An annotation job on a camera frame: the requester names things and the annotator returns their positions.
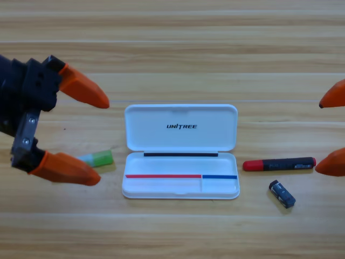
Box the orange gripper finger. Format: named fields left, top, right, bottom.
left=26, top=147, right=102, bottom=187
left=319, top=79, right=345, bottom=109
left=314, top=147, right=345, bottom=178

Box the white Unitree pencil case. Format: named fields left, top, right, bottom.
left=121, top=104, right=240, bottom=200

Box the red black marker pen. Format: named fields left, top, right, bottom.
left=242, top=156, right=317, bottom=172

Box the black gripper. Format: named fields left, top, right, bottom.
left=0, top=54, right=111, bottom=169

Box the green white highlighter pen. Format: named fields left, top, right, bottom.
left=77, top=149, right=114, bottom=168

